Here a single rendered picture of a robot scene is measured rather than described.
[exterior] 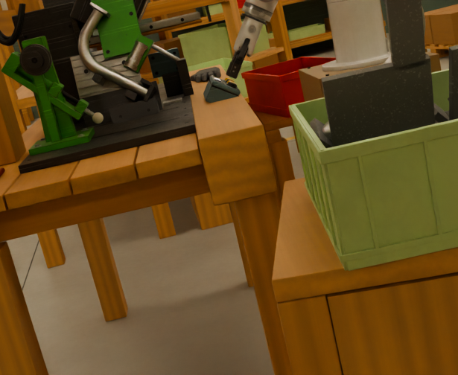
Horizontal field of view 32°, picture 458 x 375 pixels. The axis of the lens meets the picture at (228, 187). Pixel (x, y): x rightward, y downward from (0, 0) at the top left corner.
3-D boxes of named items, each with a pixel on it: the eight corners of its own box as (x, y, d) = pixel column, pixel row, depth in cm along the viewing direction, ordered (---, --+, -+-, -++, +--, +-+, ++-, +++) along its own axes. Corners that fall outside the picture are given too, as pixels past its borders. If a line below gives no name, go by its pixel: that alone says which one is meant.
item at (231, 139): (229, 100, 312) (220, 64, 308) (278, 191, 167) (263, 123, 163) (194, 109, 312) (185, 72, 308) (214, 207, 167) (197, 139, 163)
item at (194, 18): (199, 21, 246) (197, 11, 246) (202, 22, 231) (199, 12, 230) (78, 49, 246) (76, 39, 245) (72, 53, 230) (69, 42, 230)
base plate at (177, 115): (188, 82, 289) (186, 77, 289) (196, 132, 183) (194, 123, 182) (76, 109, 289) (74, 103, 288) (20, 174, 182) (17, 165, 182)
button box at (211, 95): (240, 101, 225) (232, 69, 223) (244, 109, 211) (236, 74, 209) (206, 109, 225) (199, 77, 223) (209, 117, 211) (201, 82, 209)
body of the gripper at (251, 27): (270, 21, 214) (254, 59, 216) (266, 19, 224) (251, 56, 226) (245, 10, 212) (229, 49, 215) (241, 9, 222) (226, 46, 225)
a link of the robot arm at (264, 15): (274, 14, 214) (270, 24, 214) (270, 13, 222) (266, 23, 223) (246, 1, 212) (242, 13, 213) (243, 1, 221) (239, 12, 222)
